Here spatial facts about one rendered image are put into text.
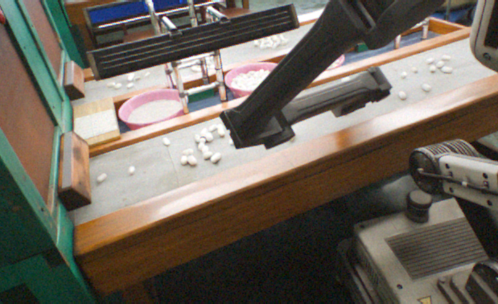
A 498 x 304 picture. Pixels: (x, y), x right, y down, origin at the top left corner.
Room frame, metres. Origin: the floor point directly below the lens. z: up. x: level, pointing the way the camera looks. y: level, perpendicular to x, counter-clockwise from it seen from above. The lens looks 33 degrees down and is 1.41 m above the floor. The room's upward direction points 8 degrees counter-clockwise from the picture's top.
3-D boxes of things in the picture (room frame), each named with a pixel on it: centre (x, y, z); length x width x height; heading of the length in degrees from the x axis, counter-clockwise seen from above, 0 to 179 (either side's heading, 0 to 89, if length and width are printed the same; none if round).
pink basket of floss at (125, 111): (1.23, 0.34, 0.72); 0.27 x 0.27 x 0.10
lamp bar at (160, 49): (1.01, 0.09, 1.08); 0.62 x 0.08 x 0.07; 108
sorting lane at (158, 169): (1.10, -0.34, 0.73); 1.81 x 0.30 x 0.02; 108
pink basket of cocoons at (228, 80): (1.37, -0.07, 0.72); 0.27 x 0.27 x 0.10
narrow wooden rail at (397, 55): (1.26, -0.28, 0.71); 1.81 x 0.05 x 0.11; 108
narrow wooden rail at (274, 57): (1.57, -0.18, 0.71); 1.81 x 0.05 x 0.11; 108
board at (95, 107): (1.16, 0.55, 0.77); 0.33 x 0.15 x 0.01; 18
